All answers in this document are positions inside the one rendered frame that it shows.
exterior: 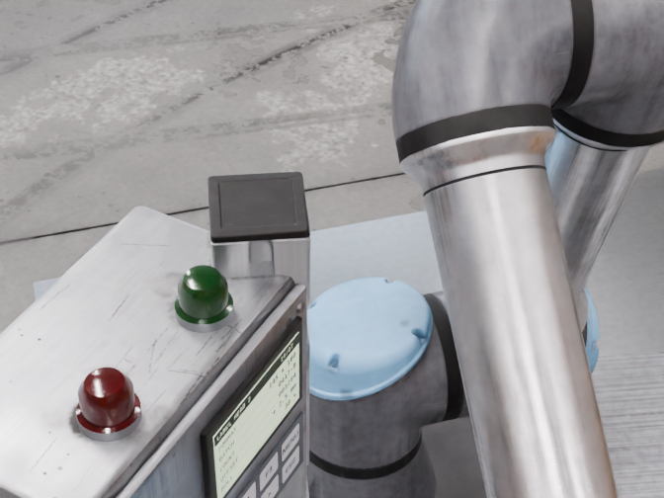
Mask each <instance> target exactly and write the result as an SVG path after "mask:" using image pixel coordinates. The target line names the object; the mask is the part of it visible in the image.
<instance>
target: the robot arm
mask: <svg viewBox="0 0 664 498"><path fill-rule="evenodd" d="M391 115H392V127H393V133H394V138H395V143H396V148H397V153H398V158H399V164H400V167H401V171H403V172H404V173H406V174H407V175H408V176H410V177H411V178H413V179H414V180H416V181H417V182H418V183H419V184H420V185H421V187H422V191H423V196H424V201H425V206H426V210H427V215H428V219H429V224H430V229H431V233H432V238H433V243H434V248H435V252H436V257H437V262H438V267H439V271H440V276H441V281H442V286H443V290H441V291H436V292H430V293H426V294H420V293H419V292H418V291H417V290H416V289H414V288H413V287H411V286H409V285H407V284H405V283H403V282H401V281H398V280H396V281H394V282H393V283H391V284H390V283H389V282H388V280H387V278H381V277H369V278H360V279H355V280H350V281H347V282H345V283H342V284H340V285H337V286H335V287H333V288H331V289H329V290H327V291H326V292H324V293H323V294H321V295H320V296H319V297H318V298H317V299H316V300H315V301H314V302H313V303H312V304H311V305H310V306H309V308H308V309H307V326H308V334H309V342H310V359H309V464H308V465H307V466H306V474H307V482H308V491H309V498H436V486H437V484H436V475H435V471H434V468H433V466H432V463H431V460H430V458H429V455H428V453H427V450H426V447H425V445H424V442H423V440H422V429H423V426H426V425H430V424H435V423H440V422H444V421H449V420H454V419H457V418H462V417H466V416H469V417H470V421H471V426H472V431H473V436H474V440H475V444H476V449H477V454H478V458H479V463H480V468H481V473H482V477H483V482H484V487H485V492H486V496H487V498H619V497H618V492H617V488H616V484H615V479H614V475H613V470H612V466H611V461H610V457H609V452H608V447H607V443H606V438H605V434H604V429H603V425H602V420H601V415H600V411H599V406H598V402H597V397H596V393H595V388H594V384H593V380H592V373H593V371H594V369H595V366H596V364H597V360H598V356H599V348H598V347H597V344H596V341H597V340H599V339H600V328H599V321H598V315H597V311H596V308H595V305H594V302H593V300H592V297H591V296H590V294H589V292H588V291H587V289H586V288H585V284H586V282H587V280H588V278H589V276H590V273H591V271H592V269H593V267H594V265H595V263H596V261H597V259H598V257H599V255H600V253H601V250H602V248H603V246H604V244H605V242H606V240H607V238H608V236H609V234H610V232H611V229H612V227H613V225H614V223H615V221H616V219H617V217H618V215H619V213H620V211H621V209H622V206H623V203H624V201H625V199H626V197H627V195H628V193H629V191H630V189H631V187H632V184H633V182H634V180H635V178H636V176H637V174H638V172H639V170H640V168H641V166H642V163H643V161H644V159H645V157H646V155H647V153H648V151H649V149H650V147H653V146H656V145H659V144H661V143H664V0H416V1H415V3H414V5H413V7H412V9H411V11H410V14H409V16H408V19H407V21H406V24H405V26H404V29H403V32H402V35H401V39H400V42H399V46H398V50H397V54H396V58H395V64H394V71H393V79H392V91H391Z"/></svg>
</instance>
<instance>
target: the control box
mask: <svg viewBox="0 0 664 498"><path fill-rule="evenodd" d="M199 265H207V266H212V260H211V246H210V231H207V230H205V229H202V228H199V227H197V226H194V225H192V224H189V223H187V222H185V221H182V220H180V219H177V218H174V217H172V216H169V215H167V214H164V213H162V212H159V211H156V210H154V209H151V208H149V207H135V208H134V209H133V210H132V211H131V212H130V213H129V214H127V215H126V216H125V217H124V218H123V219H122V220H121V221H120V222H119V223H118V224H117V225H116V226H115V227H114V228H113V229H112V230H110V231H109V232H108V233H107V234H106V235H105V236H104V237H103V238H102V239H101V240H100V241H99V242H98V243H97V244H96V245H95V246H93V247H92V248H91V249H90V250H89V251H88V252H87V253H86V254H85V255H84V256H83V257H82V258H81V259H80V260H79V261H78V262H76V263H75V264H74V265H73V266H72V267H71V268H70V269H69V270H68V271H67V272H66V273H65V274H64V275H63V276H62V277H61V278H59V279H58V280H57V281H56V282H55V283H54V284H53V285H52V286H51V287H50V288H49V289H48V290H47V291H46V292H45V293H43V294H42V295H41V296H40V297H39V298H38V299H37V300H36V301H35V302H34V303H33V304H32V305H31V306H30V307H29V308H28V309H26V310H25V311H24V312H23V313H22V314H21V315H20V316H19V317H18V318H17V319H16V320H15V321H14V322H13V323H12V324H11V325H9V326H8V327H7V328H6V329H5V330H4V331H3V332H2V333H1V334H0V498H206V495H205V484H204V472H203V460H202V448H201V437H200V434H201V432H202V430H203V429H204V428H205V427H206V426H207V424H208V423H209V422H210V420H211V419H212V418H213V417H214V416H215V414H216V413H217V412H218V411H219V409H220V408H221V407H222V406H223V405H224V403H225V402H226V401H227V400H228V399H229V397H230V396H231V395H232V394H233V392H234V391H235V390H236V389H237V388H238V386H239V385H240V384H241V383H242V381H243V380H244V379H245V378H246V377H247V375H248V374H249V373H250V372H252V370H253V369H254V368H255V367H256V365H257V364H258V363H259V362H260V361H261V359H262V358H263V357H264V356H265V354H266V353H267V352H268V351H269V350H270V348H271V347H272V346H273V345H274V343H275V342H276V341H277V340H278V339H279V337H280V336H281V335H282V334H283V333H284V331H285V330H286V329H287V328H288V326H289V325H290V324H291V323H292V321H293V320H294V319H295V318H296V317H297V316H299V317H301V318H302V398H301V399H300V401H299V402H298V403H297V405H296V407H295V408H294V409H293V411H292V412H291V413H290V415H289V416H288V418H287V419H286V420H285V422H284V423H283V424H282V426H281V427H280V428H279V429H278V431H277V432H276V433H275V435H274V436H273V437H272V439H271V440H270V441H269V443H268V444H267V445H266V446H265V447H264V448H263V450H262V451H261V452H260V453H259V455H258V456H257V457H256V459H255V460H254V461H253V463H252V464H251V465H250V467H249V468H248V469H247V471H246V472H245V473H244V474H243V476H242V477H241V478H240V480H239V481H238V482H237V484H236V485H235V486H234V488H233V489H232V490H231V492H230V493H229V494H228V495H227V497H226V498H236V496H237V495H238V494H239V492H240V491H241V490H242V488H243V487H244V486H245V485H246V483H247V482H248V481H249V479H250V478H251V477H252V475H253V474H254V473H255V471H256V470H257V469H258V467H259V466H260V465H261V463H262V462H263V461H264V459H265V458H266V457H267V455H268V454H269V453H270V451H271V450H272V449H273V447H274V446H275V445H276V443H277V442H278V441H279V439H280V438H281V437H282V435H283V434H284V433H285V431H286V430H287V429H288V428H289V426H290V425H291V423H292V422H293V421H294V419H295V418H296V417H297V415H298V414H299V413H300V411H302V412H303V462H302V464H301V465H300V466H299V468H298V469H297V471H296V472H295V473H294V475H293V476H292V477H291V479H290V481H289V482H288V483H287V485H286V486H285V487H284V489H283V490H282V492H281V493H280V494H279V496H278V497H277V498H306V286H305V285H303V284H296V285H294V280H293V279H292V277H291V276H286V275H274V270H273V261H261V262H250V276H249V277H237V278H226V280H227V283H228V292H229V293H230V294H231V296H232V298H233V306H234V312H233V317H232V319H231V320H230V322H229V323H228V324H227V325H226V326H224V327H223V328H221V329H219V330H216V331H213V332H208V333H197V332H193V331H189V330H187V329H185V328H184V327H182V326H181V325H180V324H179V323H178V321H177V319H176V315H175V306H174V305H175V300H176V298H177V296H178V289H177V286H178V283H179V281H180V279H181V278H182V277H183V276H184V274H185V273H186V272H187V271H188V270H189V269H191V268H193V267H195V266H199ZM99 368H114V369H117V370H119V371H120V372H122V373H124V374H126V375H127V376H128V377H129V378H130V380H131V381H132V384H133V390H134V393H136V395H137V396H138V398H139V400H140V404H141V413H142V417H141V421H140V423H139V425H138V427H137V428H136V429H135V430H134V431H133V432H132V433H131V434H130V435H128V436H127V437H124V438H122V439H120V440H116V441H112V442H100V441H95V440H92V439H90V438H88V437H87V436H85V435H84V434H83V433H82V432H81V430H80V429H79V426H78V423H77V417H76V408H77V405H78V402H79V399H78V388H79V386H80V384H81V382H82V381H83V380H84V378H85V377H86V376H87V375H88V374H89V373H90V372H92V371H93V370H96V369H99Z"/></svg>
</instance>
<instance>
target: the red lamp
mask: <svg viewBox="0 0 664 498"><path fill-rule="evenodd" d="M78 399H79V402H78V405H77V408H76V417H77V423H78V426H79V429H80V430H81V432H82V433H83V434H84V435H85V436H87V437H88V438H90V439H92V440H95V441H100V442H112V441H116V440H120V439H122V438H124V437H127V436H128V435H130V434H131V433H132V432H133V431H134V430H135V429H136V428H137V427H138V425H139V423H140V421H141V417H142V413H141V404H140V400H139V398H138V396H137V395H136V393H134V390H133V384H132V381H131V380H130V378H129V377H128V376H127V375H126V374H124V373H122V372H120V371H119V370H117V369H114V368H99V369H96V370H93V371H92V372H90V373H89V374H88V375H87V376H86V377H85V378H84V380H83V381H82V382H81V384H80V386H79V388H78Z"/></svg>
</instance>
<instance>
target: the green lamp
mask: <svg viewBox="0 0 664 498"><path fill-rule="evenodd" d="M177 289H178V296H177V298H176V300H175V305H174V306H175V315H176V319H177V321H178V323H179V324H180V325H181V326H182V327H184V328H185V329H187V330H189V331H193V332H197V333H208V332H213V331H216V330H219V329H221V328H223V327H224V326H226V325H227V324H228V323H229V322H230V320H231V319H232V317H233V312H234V306H233V298H232V296H231V294H230V293H229V292H228V283H227V280H226V277H225V276H224V275H223V274H222V273H221V272H219V271H218V270H217V269H216V268H214V267H212V266H207V265H199V266H195V267H193V268H191V269H189V270H188V271H187V272H186V273H185V274H184V276H183V277H182V278H181V279H180V281H179V283H178V286H177Z"/></svg>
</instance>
